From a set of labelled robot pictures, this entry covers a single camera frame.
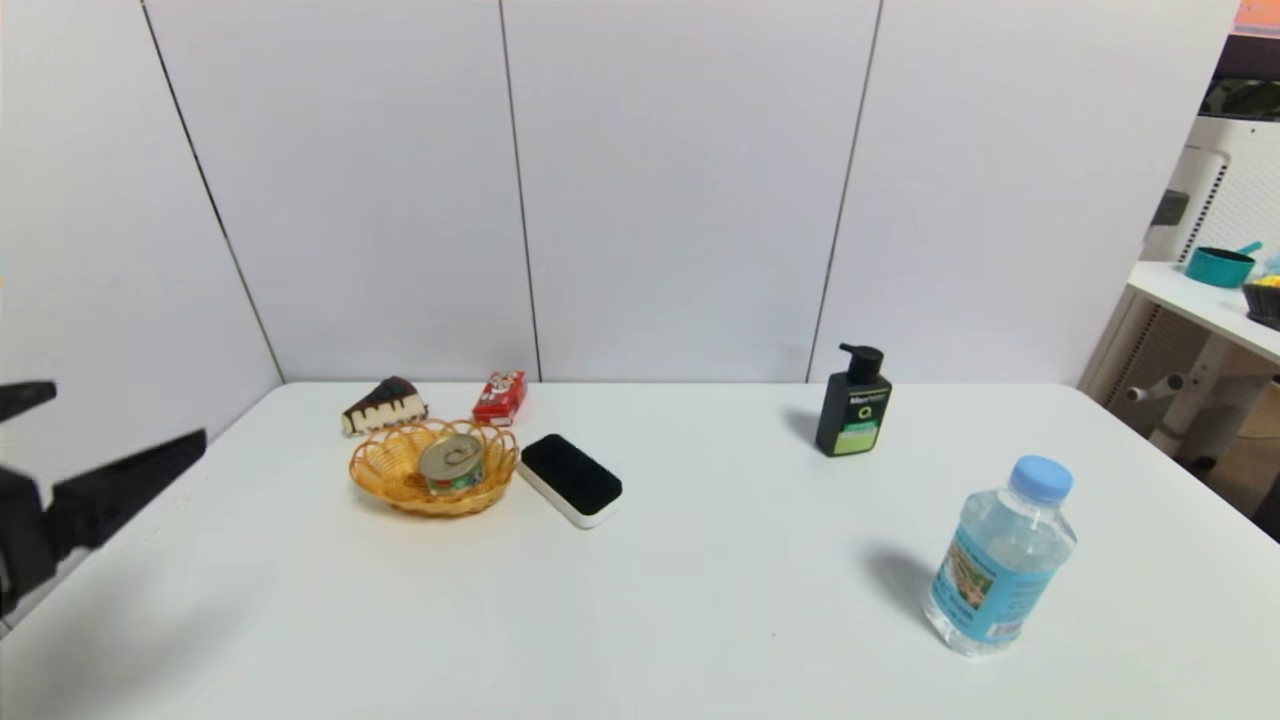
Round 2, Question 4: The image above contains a black basket with yellow contents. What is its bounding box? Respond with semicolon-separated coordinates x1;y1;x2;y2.
1242;277;1280;333

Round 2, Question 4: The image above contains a white side table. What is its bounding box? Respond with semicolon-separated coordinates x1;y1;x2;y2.
1127;262;1280;463

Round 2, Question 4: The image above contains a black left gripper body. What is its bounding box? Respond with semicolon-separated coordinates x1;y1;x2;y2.
0;467;57;623

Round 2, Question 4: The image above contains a small tin can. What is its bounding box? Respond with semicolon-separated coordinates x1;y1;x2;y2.
418;432;487;497

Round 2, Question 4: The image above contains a white pegboard panel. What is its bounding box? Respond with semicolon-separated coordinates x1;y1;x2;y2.
1143;116;1280;266

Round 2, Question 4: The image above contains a small red carton box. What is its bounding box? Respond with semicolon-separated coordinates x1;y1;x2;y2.
472;371;528;429

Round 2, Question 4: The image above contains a dark shelf object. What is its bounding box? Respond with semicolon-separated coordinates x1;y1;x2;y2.
1203;33;1280;123

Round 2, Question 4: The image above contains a blue capped water bottle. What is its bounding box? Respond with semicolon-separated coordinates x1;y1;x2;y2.
923;455;1078;658

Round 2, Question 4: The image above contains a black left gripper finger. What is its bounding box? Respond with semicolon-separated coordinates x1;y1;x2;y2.
44;428;207;558
0;381;58;422

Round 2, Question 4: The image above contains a black and white eraser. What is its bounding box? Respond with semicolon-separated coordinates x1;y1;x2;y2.
518;433;624;530

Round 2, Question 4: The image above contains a chocolate topped cake slice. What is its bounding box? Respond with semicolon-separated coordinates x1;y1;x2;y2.
342;377;430;438

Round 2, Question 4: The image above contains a yellow wicker basket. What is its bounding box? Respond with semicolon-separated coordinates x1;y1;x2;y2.
348;419;520;518

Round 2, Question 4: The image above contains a teal pot with handle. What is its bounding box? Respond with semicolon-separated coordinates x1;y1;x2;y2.
1185;241;1264;290

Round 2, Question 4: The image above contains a black pump dispenser bottle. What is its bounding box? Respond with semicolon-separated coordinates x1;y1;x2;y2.
815;343;893;458

